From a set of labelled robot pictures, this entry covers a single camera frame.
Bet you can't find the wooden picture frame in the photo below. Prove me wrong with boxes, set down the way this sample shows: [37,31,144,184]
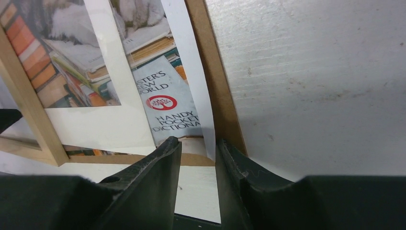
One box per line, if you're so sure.
[0,29,69,166]

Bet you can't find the brown frame backing board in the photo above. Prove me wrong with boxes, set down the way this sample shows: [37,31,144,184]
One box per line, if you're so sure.
[67,0,247,166]

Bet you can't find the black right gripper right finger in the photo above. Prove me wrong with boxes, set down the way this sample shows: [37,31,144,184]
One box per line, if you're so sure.
[215,139,406,230]

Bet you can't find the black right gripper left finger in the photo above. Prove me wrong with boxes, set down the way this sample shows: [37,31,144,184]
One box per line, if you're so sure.
[0,137,181,230]

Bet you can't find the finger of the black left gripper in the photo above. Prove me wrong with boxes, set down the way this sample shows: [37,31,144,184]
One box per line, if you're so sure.
[0,109,23,133]

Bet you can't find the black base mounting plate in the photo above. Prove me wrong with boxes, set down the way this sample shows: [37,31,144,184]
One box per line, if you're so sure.
[172,213,221,230]

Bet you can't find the cat photo print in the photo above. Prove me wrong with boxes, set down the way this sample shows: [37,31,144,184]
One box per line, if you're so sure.
[111,0,215,160]

